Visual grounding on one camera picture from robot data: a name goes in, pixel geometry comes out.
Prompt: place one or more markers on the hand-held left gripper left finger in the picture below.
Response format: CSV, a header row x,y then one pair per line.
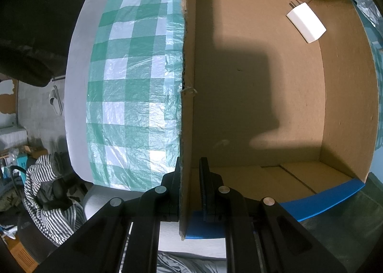
x,y
177,172

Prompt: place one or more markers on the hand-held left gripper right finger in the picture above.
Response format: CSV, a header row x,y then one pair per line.
x,y
204,177

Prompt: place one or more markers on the blue-sided cardboard box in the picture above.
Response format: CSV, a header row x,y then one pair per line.
x,y
254,96

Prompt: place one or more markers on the grey crumpled cloth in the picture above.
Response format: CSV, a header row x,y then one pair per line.
x,y
191,264

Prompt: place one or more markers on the green checkered plastic tablecloth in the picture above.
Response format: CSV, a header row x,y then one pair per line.
x,y
128,81

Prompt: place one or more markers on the white slipper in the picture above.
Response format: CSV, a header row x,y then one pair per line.
x,y
54,92
56,105

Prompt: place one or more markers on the striped cloth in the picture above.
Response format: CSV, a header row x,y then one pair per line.
x,y
45,216

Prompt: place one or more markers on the white box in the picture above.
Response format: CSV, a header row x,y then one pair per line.
x,y
12,139

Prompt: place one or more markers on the brown cardboard box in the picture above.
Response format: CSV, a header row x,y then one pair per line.
x,y
21,255

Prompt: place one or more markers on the white charger plug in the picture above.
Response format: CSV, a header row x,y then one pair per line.
x,y
306,22

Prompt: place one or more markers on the large black object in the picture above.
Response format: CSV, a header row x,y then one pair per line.
x,y
36,15

